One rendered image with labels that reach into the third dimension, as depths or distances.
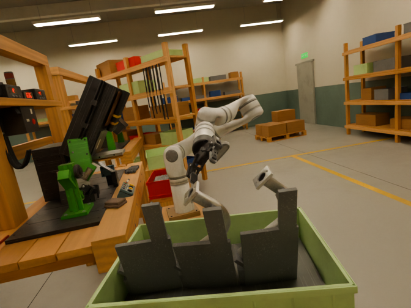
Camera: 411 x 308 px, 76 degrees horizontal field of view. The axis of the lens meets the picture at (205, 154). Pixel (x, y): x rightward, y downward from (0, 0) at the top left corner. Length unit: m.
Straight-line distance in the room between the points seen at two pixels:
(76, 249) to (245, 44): 10.60
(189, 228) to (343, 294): 0.56
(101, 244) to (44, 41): 10.73
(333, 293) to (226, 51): 10.64
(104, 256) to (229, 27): 10.57
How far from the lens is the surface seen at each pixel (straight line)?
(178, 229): 1.05
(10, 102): 1.65
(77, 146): 1.78
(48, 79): 2.61
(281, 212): 0.69
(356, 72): 7.22
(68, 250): 1.26
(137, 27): 11.03
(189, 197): 0.63
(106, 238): 1.20
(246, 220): 1.02
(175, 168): 1.25
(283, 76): 11.69
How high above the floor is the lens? 1.39
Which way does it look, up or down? 12 degrees down
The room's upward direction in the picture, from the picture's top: 8 degrees counter-clockwise
